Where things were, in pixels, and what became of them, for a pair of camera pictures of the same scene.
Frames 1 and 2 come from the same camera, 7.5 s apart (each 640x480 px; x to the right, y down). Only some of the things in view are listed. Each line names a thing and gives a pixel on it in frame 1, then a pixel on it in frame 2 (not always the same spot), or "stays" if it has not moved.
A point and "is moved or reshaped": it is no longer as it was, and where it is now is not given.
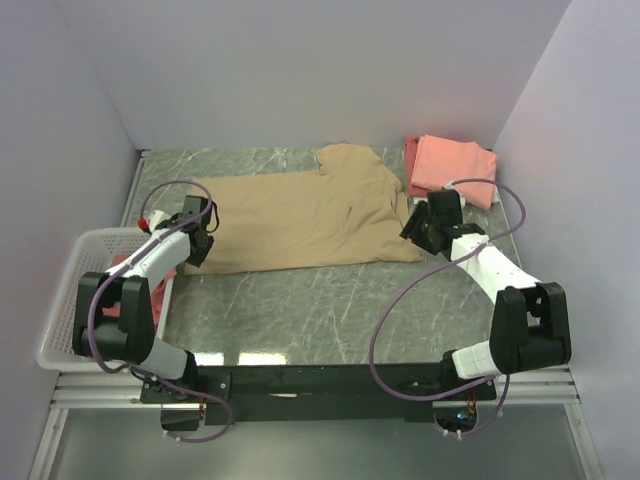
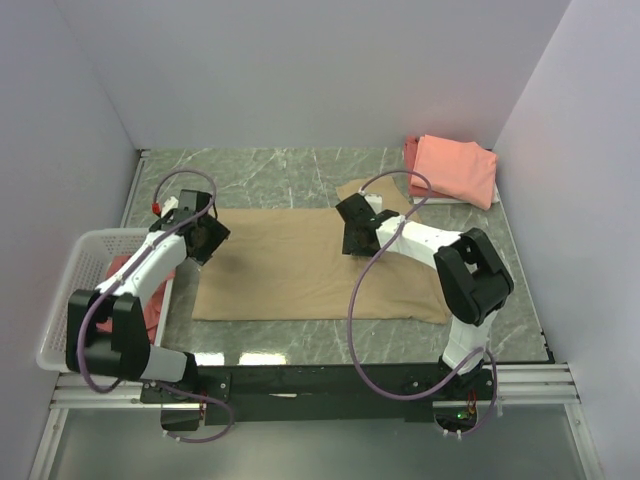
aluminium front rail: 105,390 stays
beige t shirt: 348,214 is moved or reshaped
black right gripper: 412,228 → 350,246
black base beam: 319,394 stays
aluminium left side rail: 141,153 stays
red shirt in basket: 157,295 stays
